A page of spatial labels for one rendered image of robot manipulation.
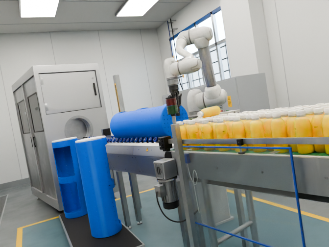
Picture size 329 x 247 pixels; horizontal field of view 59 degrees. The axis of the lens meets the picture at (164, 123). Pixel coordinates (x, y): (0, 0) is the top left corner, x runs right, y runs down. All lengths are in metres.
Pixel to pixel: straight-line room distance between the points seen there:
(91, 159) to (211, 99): 1.23
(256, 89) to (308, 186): 2.68
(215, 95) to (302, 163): 1.53
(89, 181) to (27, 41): 5.29
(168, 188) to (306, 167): 0.92
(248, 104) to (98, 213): 2.27
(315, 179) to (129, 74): 6.77
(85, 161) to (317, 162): 1.90
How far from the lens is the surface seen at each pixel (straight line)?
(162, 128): 2.19
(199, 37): 2.65
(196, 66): 2.18
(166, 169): 1.91
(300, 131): 1.41
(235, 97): 3.78
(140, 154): 2.52
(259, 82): 4.02
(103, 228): 2.78
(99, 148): 2.63
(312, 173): 1.39
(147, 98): 7.87
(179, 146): 1.69
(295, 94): 4.79
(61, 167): 3.66
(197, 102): 2.82
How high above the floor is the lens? 1.20
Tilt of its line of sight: 3 degrees down
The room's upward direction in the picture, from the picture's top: 9 degrees counter-clockwise
